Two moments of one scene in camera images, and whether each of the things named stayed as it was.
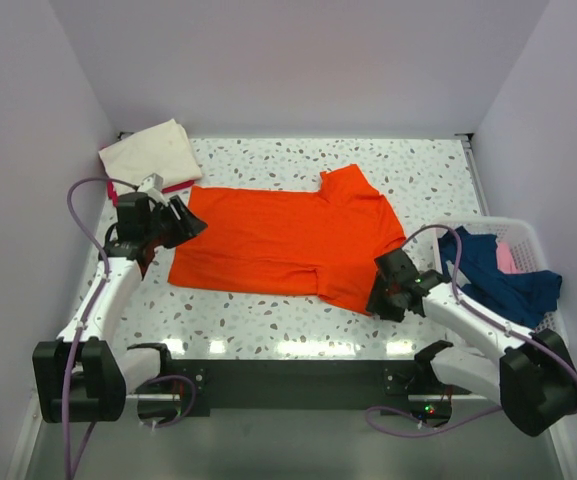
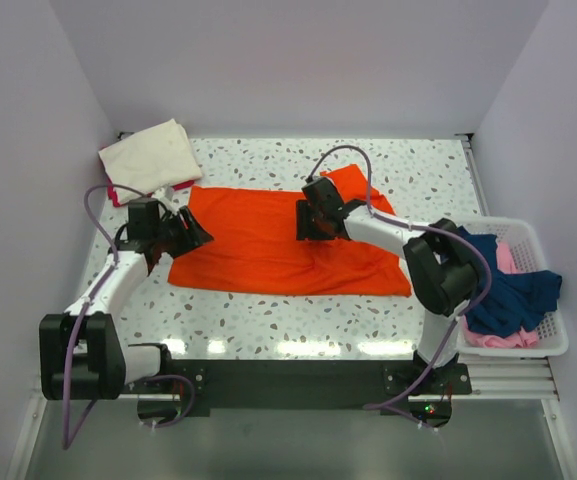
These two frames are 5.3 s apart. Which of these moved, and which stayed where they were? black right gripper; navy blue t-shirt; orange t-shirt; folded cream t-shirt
Moved: black right gripper
Stayed: orange t-shirt; navy blue t-shirt; folded cream t-shirt
